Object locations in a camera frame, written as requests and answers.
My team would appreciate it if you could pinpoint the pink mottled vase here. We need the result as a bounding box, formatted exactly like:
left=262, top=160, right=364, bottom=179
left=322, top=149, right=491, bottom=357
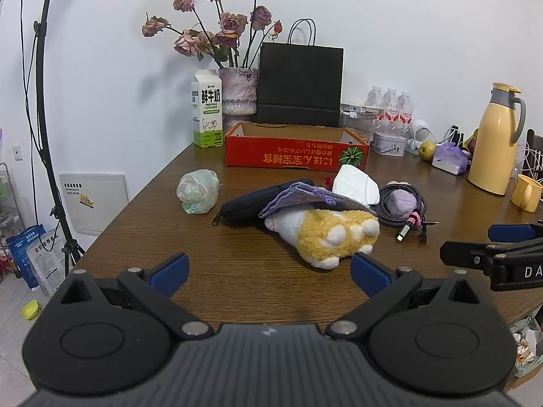
left=218, top=66, right=259, bottom=116

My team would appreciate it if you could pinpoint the white green milk carton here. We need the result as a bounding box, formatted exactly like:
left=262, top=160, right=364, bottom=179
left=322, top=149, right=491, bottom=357
left=190, top=69, right=224, bottom=149

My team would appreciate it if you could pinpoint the metal shelf rack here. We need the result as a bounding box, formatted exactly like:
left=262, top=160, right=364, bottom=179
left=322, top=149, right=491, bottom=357
left=0, top=162, right=26, bottom=238

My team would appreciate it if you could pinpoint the purple tissue pack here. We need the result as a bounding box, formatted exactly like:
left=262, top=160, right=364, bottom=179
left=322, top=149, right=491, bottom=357
left=432, top=142, right=469, bottom=175

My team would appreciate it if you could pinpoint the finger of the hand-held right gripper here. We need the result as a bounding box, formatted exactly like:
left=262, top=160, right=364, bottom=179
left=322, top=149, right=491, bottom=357
left=440, top=241, right=503, bottom=272
left=488, top=221, right=543, bottom=247

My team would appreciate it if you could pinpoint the grey white feed bag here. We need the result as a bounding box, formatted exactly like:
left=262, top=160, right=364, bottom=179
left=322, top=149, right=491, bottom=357
left=26, top=241, right=71, bottom=298

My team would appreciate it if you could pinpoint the red cardboard box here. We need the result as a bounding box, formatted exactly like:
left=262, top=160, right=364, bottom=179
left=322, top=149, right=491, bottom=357
left=224, top=121, right=370, bottom=168

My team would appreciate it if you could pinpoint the clear plastic bottle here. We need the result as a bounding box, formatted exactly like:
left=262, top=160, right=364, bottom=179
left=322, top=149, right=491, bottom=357
left=176, top=169, right=220, bottom=215

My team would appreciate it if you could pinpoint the purple woven cloth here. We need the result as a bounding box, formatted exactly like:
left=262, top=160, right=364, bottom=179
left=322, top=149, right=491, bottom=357
left=259, top=181, right=378, bottom=219

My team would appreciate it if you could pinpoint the dark braided cable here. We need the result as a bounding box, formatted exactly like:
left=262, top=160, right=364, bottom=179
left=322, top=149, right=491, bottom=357
left=375, top=181, right=441, bottom=245

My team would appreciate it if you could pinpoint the dark wooden chair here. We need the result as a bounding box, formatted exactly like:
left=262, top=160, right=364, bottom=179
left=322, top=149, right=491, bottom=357
left=526, top=128, right=543, bottom=166

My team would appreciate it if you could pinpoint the dark blue zip pouch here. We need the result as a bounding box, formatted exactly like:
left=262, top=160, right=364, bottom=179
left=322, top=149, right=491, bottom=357
left=211, top=179, right=315, bottom=226

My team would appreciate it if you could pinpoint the dried rose bouquet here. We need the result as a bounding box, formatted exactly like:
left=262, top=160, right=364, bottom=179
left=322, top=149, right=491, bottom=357
left=141, top=0, right=283, bottom=69

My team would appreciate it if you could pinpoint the white flat panel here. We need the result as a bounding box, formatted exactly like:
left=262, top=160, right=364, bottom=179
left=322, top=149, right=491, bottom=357
left=58, top=172, right=130, bottom=236

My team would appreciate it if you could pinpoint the white wire rack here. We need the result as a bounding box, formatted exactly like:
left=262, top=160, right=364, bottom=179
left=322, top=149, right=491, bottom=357
left=515, top=144, right=543, bottom=183

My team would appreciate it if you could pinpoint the blue white feed bag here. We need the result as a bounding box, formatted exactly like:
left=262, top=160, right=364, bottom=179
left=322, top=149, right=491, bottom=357
left=6, top=224, right=47, bottom=291

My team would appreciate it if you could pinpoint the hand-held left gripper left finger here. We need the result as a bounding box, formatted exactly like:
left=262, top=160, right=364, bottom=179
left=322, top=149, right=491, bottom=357
left=59, top=252, right=215, bottom=341

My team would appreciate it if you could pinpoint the yellow mug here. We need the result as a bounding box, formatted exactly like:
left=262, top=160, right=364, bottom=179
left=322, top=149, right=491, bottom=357
left=510, top=174, right=543, bottom=213

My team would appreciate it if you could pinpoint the small white fan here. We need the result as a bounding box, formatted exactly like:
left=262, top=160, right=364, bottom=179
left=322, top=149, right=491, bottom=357
left=409, top=119, right=430, bottom=153

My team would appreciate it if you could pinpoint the yellow thermos jug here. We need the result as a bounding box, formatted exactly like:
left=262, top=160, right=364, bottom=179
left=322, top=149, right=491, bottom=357
left=467, top=82, right=527, bottom=196

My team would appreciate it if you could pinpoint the white charging cable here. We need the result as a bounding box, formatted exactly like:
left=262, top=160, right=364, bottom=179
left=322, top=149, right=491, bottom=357
left=442, top=127, right=467, bottom=150

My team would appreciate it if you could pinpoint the pale tin box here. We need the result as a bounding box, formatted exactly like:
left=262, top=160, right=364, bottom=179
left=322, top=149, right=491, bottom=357
left=370, top=132, right=407, bottom=157

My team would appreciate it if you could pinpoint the clear water bottle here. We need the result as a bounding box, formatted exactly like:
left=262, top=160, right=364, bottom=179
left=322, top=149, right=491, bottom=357
left=381, top=88, right=400, bottom=134
left=363, top=85, right=385, bottom=136
left=396, top=91, right=415, bottom=136

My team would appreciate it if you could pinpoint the clear plastic food container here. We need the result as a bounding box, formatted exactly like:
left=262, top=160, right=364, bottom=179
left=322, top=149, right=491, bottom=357
left=340, top=112, right=375, bottom=142

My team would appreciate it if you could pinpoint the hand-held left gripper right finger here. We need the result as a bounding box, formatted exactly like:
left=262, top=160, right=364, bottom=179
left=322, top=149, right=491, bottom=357
left=326, top=252, right=482, bottom=342

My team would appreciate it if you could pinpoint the black light stand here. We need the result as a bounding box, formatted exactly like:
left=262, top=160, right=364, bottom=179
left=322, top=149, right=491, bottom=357
left=16, top=0, right=86, bottom=281

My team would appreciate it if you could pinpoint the black paper bag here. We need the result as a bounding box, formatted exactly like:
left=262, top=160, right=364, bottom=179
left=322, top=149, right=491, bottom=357
left=256, top=19, right=344, bottom=128

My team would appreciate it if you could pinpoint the purple fluffy towel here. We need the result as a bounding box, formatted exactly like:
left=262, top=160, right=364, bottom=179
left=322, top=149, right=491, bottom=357
left=388, top=189, right=418, bottom=217

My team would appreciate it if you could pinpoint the white yellow plush toy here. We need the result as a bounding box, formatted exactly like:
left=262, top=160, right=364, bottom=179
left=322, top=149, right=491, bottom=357
left=264, top=208, right=380, bottom=270

